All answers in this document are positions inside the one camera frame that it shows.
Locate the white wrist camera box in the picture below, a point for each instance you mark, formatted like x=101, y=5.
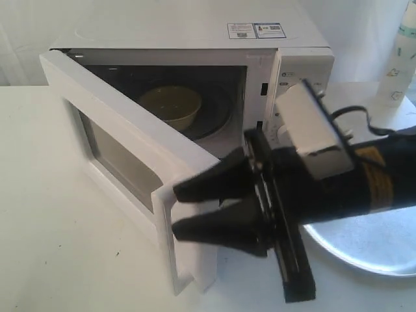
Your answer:
x=318, y=141

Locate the yellow-green ceramic bowl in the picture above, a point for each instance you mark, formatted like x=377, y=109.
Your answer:
x=175, y=105

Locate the white printed paper labels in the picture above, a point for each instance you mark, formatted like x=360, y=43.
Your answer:
x=255, y=31

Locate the white microwave door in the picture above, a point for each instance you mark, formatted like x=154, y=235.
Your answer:
x=135, y=157

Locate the white microwave oven body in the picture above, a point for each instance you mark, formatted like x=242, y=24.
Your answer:
x=192, y=37

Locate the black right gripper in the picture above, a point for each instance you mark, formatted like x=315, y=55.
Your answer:
x=237, y=226

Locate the round silver metal plate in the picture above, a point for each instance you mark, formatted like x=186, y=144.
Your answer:
x=381, y=243

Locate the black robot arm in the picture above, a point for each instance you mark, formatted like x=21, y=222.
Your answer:
x=383, y=178

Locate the lower white control knob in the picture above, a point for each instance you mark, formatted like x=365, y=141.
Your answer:
x=275, y=134

